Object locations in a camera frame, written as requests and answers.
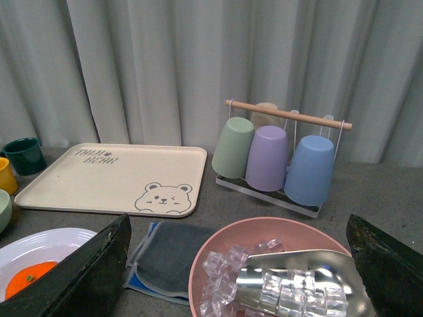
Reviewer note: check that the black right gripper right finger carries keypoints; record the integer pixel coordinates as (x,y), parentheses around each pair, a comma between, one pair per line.
(390,270)

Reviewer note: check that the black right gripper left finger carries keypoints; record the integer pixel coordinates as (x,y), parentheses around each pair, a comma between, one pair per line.
(85,283)

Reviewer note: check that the white round plate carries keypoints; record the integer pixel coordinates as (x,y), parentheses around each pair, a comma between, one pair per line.
(50,245)

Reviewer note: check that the orange mandarin fruit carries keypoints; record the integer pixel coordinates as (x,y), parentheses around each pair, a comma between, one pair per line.
(26,277)

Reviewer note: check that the metal ice scoop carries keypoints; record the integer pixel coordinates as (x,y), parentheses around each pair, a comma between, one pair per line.
(331,269)

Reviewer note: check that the grey blue folded cloth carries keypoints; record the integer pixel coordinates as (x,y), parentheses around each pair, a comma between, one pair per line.
(161,263)

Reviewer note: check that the pink bowl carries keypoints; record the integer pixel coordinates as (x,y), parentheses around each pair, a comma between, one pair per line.
(248,233)

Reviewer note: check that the light green bowl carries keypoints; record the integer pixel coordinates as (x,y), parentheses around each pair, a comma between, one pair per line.
(5,209)

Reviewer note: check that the clear fake ice cubes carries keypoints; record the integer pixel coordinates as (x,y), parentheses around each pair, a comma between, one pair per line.
(299,298)

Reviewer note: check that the beige bear serving tray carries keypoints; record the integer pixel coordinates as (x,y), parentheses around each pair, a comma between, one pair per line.
(142,180)

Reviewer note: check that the blue cup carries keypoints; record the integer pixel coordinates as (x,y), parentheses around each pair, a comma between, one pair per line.
(310,173)

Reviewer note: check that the yellow mug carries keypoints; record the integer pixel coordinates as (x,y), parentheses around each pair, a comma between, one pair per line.
(8,181)

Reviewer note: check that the clear acrylic cup rack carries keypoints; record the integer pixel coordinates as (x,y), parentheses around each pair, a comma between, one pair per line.
(279,197)

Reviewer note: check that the dark green mug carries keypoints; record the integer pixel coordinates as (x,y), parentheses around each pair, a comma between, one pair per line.
(25,155)

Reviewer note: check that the purple cup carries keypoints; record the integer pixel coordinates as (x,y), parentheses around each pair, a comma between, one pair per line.
(268,159)

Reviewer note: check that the light green cup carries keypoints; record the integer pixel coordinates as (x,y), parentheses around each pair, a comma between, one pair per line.
(232,150)

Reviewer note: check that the beige cup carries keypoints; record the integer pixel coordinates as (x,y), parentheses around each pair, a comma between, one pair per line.
(259,119)

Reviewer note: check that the wooden rack handle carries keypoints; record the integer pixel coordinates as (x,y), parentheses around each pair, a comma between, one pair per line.
(290,115)

